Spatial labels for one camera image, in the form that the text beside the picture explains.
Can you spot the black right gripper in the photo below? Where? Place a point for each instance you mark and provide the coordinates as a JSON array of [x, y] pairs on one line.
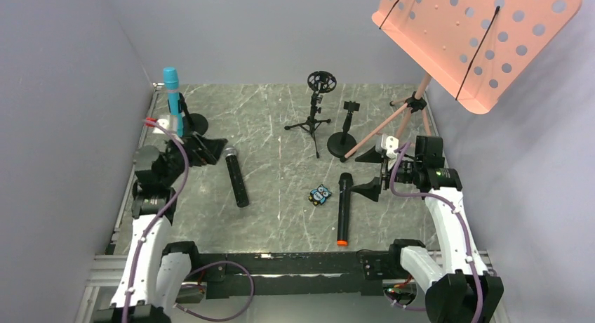
[[383, 172]]

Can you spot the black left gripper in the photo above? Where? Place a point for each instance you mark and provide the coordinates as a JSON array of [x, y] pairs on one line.
[[192, 147]]

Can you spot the black microphone silver head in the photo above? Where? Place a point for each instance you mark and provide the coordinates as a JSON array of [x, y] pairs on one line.
[[233, 166]]

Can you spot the black microphone orange end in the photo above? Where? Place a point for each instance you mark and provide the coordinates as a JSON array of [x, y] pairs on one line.
[[345, 185]]

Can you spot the black round-base mic stand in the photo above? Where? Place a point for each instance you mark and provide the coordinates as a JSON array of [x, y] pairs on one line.
[[192, 122]]

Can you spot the black round-base phone stand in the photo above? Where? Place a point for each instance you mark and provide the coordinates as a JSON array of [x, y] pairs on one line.
[[341, 142]]

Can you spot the blue toy microphone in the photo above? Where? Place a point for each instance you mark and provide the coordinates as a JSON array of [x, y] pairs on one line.
[[171, 82]]

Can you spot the black tripod shock mount stand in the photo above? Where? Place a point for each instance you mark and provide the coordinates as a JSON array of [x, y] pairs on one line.
[[320, 82]]

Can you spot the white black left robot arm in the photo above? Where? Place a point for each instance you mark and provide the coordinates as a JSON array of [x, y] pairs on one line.
[[155, 267]]

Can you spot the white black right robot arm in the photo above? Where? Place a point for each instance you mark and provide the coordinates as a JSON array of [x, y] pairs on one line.
[[459, 287]]

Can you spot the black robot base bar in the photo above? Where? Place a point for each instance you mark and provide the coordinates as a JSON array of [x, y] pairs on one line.
[[363, 272]]

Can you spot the pink music stand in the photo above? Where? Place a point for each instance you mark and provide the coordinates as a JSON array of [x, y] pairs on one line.
[[474, 49]]

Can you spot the blue owl toy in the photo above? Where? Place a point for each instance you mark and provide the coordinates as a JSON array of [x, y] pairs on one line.
[[319, 195]]

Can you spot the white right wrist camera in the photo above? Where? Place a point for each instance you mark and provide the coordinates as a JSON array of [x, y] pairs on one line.
[[387, 145]]

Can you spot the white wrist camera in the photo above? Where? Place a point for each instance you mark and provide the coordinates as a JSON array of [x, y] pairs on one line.
[[163, 125], [387, 145]]

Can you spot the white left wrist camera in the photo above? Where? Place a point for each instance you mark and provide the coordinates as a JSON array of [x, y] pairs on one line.
[[163, 125]]

